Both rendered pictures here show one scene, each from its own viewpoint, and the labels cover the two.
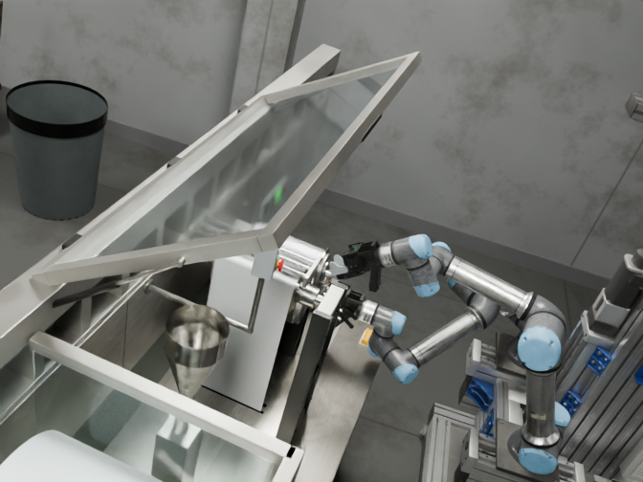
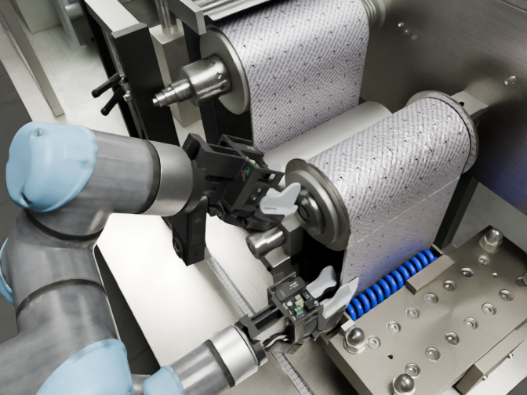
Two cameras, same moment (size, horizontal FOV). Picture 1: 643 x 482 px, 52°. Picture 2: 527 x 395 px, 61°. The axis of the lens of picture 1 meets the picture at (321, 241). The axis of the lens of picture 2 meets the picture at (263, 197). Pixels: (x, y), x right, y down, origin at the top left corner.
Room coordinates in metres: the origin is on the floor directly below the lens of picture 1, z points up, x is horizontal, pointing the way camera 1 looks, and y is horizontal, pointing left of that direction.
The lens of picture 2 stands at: (2.00, -0.34, 1.75)
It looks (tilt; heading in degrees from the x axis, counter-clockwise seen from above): 49 degrees down; 139
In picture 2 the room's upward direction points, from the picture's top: 5 degrees counter-clockwise
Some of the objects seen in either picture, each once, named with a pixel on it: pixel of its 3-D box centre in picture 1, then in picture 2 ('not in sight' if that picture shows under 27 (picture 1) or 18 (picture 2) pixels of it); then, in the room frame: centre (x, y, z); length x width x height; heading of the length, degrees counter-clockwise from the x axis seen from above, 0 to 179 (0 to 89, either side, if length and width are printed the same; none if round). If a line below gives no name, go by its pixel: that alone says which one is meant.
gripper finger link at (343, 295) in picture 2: not in sight; (341, 292); (1.82, -0.04, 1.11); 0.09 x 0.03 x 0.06; 78
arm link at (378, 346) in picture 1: (383, 343); not in sight; (1.74, -0.31, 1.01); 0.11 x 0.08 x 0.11; 40
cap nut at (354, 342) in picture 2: not in sight; (355, 338); (1.87, -0.06, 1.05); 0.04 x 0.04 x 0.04
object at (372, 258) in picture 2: not in sight; (395, 244); (1.82, 0.09, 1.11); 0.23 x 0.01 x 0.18; 80
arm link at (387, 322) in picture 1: (388, 320); (187, 385); (1.75, -0.30, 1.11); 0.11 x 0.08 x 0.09; 80
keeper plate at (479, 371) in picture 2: not in sight; (490, 364); (2.04, 0.10, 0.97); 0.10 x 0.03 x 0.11; 80
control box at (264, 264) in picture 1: (271, 253); not in sight; (1.21, 0.10, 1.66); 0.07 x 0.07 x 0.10; 0
